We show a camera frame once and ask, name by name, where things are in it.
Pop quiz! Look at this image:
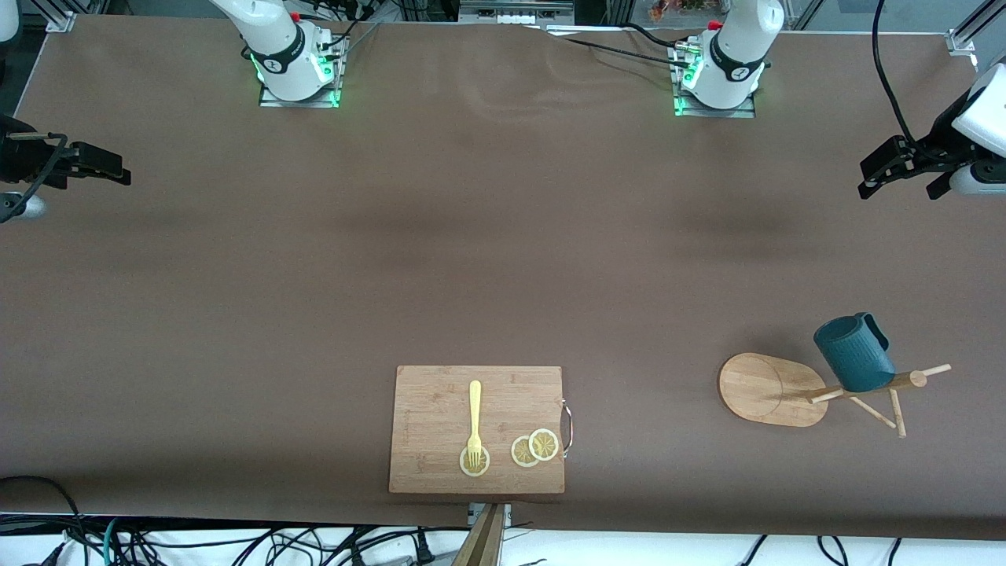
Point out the teal cup yellow inside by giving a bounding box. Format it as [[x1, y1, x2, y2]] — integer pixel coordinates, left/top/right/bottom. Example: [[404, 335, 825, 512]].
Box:
[[813, 312, 897, 392]]

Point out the wooden mug rack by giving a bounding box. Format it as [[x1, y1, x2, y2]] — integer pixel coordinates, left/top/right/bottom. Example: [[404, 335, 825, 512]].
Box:
[[718, 352, 953, 439]]

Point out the wooden beam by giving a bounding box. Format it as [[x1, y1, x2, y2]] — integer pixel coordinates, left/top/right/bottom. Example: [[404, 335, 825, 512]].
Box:
[[452, 503, 505, 566]]

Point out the grey power strip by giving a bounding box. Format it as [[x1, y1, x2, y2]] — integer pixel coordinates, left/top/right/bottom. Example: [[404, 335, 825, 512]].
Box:
[[459, 0, 576, 26]]

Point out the bamboo cutting board metal handle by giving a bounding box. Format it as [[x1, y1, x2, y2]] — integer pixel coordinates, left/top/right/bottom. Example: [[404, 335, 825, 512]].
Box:
[[388, 365, 575, 495]]

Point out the black cable across table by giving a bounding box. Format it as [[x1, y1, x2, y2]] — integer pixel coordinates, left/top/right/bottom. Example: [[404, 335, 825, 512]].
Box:
[[542, 24, 696, 70]]

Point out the black looped floor cable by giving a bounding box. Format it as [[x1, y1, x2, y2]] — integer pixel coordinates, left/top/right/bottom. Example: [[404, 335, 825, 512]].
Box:
[[0, 474, 87, 566]]

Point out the thin grey gripper cable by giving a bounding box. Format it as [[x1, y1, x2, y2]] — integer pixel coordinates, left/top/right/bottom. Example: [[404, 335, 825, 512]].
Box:
[[0, 132, 68, 225]]

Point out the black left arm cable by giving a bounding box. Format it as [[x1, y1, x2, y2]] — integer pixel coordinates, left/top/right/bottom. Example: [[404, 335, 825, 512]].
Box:
[[871, 0, 920, 146]]

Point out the yellow plastic fork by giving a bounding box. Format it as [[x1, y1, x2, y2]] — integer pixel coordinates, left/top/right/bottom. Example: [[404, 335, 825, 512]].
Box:
[[466, 380, 483, 471]]

